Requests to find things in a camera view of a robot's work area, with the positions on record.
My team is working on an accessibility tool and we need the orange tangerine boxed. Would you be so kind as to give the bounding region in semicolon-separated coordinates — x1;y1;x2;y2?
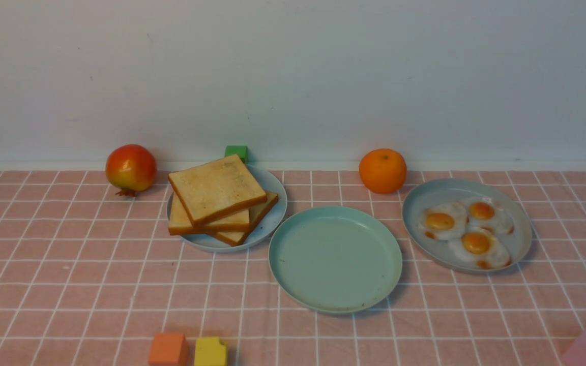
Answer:
358;148;407;194

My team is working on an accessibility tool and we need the grey blue egg plate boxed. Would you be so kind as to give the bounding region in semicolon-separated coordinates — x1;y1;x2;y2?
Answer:
402;178;533;274

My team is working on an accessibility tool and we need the pink checkered tablecloth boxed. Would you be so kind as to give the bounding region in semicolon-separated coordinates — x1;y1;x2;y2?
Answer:
0;170;586;365

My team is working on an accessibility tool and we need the red yellow pomegranate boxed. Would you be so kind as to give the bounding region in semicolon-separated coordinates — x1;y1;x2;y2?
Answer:
105;144;157;197

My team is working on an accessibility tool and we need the fried egg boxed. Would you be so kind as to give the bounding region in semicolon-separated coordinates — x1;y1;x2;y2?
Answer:
417;202;469;241
458;196;514;235
447;227;512;269

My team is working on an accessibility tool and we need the toast slice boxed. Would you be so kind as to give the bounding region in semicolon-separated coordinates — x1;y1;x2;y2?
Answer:
168;155;267;227
210;191;279;247
169;194;250;235

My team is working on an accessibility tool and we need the orange foam cube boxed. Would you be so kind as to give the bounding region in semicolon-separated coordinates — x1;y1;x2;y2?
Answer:
148;332;189;365

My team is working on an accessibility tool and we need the light blue bread plate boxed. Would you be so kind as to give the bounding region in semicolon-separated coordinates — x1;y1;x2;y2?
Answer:
166;164;288;253

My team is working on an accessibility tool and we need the teal centre plate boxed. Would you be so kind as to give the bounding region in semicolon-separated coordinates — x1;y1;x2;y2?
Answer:
268;206;403;314

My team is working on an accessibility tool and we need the green foam cube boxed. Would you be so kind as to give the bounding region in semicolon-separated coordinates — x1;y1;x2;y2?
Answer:
225;145;248;164

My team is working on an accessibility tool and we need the yellow foam block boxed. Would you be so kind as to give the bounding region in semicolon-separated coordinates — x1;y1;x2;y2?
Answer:
194;337;228;366

